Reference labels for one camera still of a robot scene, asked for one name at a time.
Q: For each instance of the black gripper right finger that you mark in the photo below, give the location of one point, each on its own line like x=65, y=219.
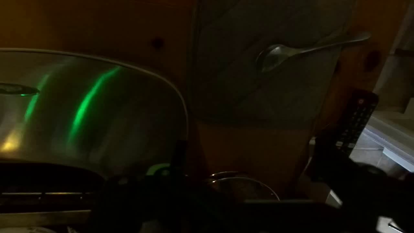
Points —
x=327, y=162

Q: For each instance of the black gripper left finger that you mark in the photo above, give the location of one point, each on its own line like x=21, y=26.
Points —
x=180, y=162

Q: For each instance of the silver metal toaster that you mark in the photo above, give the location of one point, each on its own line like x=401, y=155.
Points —
x=98, y=111

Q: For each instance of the black remote control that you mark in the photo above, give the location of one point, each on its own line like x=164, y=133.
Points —
x=356, y=118

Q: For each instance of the round glass lid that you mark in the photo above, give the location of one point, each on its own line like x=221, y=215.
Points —
x=241, y=185

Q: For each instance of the grey placemat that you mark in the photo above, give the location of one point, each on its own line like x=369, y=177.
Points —
x=259, y=94

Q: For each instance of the metal spoon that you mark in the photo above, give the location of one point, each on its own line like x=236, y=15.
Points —
x=276, y=54

